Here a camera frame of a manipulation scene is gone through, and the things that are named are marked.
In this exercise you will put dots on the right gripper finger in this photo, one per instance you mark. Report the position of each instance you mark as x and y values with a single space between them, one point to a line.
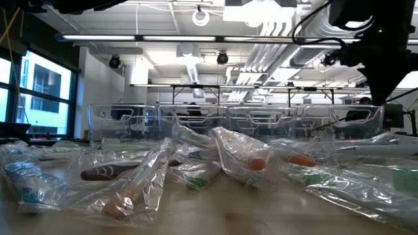
380 85

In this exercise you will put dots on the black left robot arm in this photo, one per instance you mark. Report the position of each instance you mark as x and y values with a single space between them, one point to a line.
81 4

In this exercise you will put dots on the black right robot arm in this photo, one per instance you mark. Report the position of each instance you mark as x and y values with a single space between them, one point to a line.
375 13

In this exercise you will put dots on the person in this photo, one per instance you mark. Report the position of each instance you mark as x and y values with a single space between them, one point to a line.
365 100

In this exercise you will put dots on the black monitor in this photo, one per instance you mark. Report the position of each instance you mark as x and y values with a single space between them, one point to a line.
393 115

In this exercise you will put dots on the clear plastic bin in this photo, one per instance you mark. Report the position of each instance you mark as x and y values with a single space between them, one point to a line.
170 125
375 127
98 130
238 125

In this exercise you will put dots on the black ceiling spotlight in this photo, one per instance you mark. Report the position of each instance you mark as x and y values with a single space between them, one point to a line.
329 60
114 62
222 58

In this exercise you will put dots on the long ceiling light bar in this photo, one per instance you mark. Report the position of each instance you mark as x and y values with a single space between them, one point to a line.
98 37

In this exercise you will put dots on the purple white toothbrush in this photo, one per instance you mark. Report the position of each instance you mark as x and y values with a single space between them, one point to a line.
107 171

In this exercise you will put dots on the large window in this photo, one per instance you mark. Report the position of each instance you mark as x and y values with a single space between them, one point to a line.
45 81

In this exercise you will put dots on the dark flat object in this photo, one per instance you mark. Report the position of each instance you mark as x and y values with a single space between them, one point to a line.
13 129

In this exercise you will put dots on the white ceiling duct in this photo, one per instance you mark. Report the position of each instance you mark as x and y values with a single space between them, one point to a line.
192 72

